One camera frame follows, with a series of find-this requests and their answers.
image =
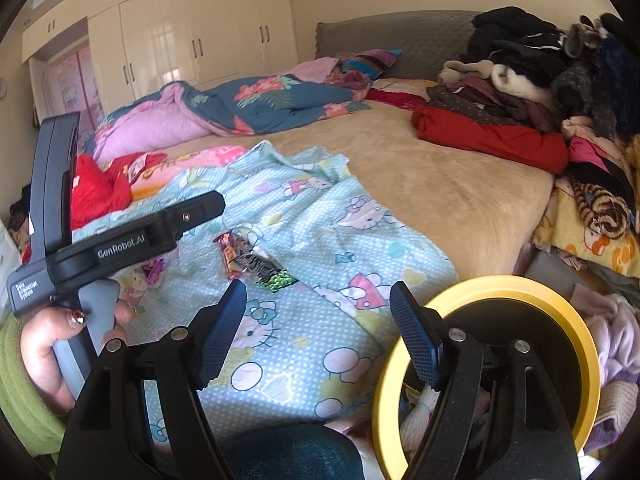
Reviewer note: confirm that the person's left hand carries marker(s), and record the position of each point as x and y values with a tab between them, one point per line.
40	355

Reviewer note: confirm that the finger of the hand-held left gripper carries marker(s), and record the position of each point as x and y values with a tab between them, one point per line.
200	212

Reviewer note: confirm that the tiger-striped cloth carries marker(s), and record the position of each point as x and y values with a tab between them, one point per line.
600	210

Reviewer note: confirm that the blue and pink floral quilt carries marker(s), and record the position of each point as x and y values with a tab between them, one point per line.
260	100

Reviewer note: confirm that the lilac fuzzy cloth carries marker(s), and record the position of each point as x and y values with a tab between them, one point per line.
620	340

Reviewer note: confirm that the silver and green wrapper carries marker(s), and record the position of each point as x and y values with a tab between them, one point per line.
265	270

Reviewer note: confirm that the light blue cartoon blanket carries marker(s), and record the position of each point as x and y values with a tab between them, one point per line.
310	240

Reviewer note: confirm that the beige bed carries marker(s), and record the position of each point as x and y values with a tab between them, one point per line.
450	195

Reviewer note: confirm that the red plastic bag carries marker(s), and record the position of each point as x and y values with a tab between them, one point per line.
95	190

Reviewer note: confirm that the person's teal trouser leg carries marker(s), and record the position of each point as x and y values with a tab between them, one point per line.
290	452

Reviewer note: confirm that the yellow-rimmed black bin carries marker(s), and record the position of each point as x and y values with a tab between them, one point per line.
575	330

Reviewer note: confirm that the pile of dark clothes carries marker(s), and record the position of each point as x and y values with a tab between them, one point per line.
550	70

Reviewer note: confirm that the round wall clock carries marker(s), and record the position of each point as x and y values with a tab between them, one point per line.
2	87

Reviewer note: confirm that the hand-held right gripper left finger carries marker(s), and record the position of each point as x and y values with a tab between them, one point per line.
220	340

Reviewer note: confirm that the yellow cartoon blanket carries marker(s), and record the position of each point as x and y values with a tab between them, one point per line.
575	250

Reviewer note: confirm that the grey padded headboard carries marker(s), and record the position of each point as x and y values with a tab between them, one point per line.
410	40

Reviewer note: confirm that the cream glossy wardrobe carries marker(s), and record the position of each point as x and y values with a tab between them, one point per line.
200	20

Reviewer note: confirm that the pink printed door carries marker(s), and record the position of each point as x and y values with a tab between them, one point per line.
75	85

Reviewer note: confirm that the striped colourful pillow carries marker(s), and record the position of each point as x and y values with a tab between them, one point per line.
370	62

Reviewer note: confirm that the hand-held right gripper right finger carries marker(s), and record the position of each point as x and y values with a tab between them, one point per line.
415	335

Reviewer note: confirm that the purple candy wrapper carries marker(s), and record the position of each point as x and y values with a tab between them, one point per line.
154	270

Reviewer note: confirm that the person's green-sleeved left forearm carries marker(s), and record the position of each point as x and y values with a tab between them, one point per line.
20	410

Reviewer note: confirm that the red garment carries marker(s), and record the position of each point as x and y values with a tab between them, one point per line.
490	137

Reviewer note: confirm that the dark red cloth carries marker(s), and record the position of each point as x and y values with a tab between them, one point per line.
395	97

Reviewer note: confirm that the pink printed cloth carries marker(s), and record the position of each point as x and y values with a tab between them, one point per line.
200	160

